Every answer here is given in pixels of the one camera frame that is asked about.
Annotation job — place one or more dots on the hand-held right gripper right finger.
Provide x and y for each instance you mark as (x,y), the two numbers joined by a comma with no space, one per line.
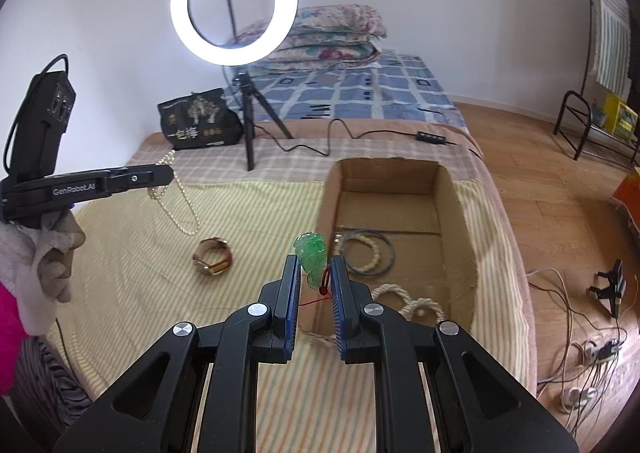
(336,313)

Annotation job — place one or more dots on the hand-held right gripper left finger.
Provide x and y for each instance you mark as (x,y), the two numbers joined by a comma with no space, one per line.
(294,318)

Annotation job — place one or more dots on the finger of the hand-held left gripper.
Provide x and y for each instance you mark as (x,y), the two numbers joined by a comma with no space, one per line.
(145,178)

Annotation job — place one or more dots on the green jade pendant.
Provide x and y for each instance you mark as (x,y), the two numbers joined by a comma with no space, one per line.
(312,258)

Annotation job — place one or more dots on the grey metal bangle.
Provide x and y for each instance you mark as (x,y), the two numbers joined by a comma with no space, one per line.
(392,255)

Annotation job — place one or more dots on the cardboard box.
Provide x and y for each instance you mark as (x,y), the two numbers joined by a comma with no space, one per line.
(390,213)

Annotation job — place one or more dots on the person's left forearm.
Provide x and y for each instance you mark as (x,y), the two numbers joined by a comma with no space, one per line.
(10,333)

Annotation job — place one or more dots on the person's left hand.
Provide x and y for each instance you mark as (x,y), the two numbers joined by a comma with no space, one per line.
(55,258)

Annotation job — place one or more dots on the black printed bag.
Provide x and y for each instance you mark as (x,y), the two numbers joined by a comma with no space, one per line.
(200,125)

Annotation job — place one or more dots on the black tripod stand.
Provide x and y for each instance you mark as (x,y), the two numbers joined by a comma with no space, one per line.
(248,133)

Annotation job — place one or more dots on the yellow striped blanket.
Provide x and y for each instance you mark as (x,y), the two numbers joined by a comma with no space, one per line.
(150,308)

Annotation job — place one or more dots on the beige plaid sheet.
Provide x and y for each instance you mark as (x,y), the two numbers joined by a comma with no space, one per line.
(280,165)

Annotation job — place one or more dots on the folded floral quilt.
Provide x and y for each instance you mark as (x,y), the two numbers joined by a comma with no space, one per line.
(320,53)

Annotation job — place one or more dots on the grey striped cloth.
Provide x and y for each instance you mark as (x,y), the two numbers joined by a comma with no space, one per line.
(45,373)

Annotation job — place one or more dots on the blue patterned quilt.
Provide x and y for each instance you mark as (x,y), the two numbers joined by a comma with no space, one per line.
(375,88)

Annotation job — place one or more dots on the floral pillow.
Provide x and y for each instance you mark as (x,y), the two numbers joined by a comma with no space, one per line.
(340,23)

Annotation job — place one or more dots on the small black floor tripod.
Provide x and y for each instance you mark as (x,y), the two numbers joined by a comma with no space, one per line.
(617,283)

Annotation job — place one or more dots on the orange-covered side table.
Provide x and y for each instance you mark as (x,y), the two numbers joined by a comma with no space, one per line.
(630,193)

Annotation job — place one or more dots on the black clothes rack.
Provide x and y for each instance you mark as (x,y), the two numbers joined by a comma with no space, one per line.
(572,93)

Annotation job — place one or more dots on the yellow box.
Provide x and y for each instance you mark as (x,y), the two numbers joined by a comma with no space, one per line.
(620,115)

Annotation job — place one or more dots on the striped hanging towel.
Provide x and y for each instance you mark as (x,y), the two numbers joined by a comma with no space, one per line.
(612,48)

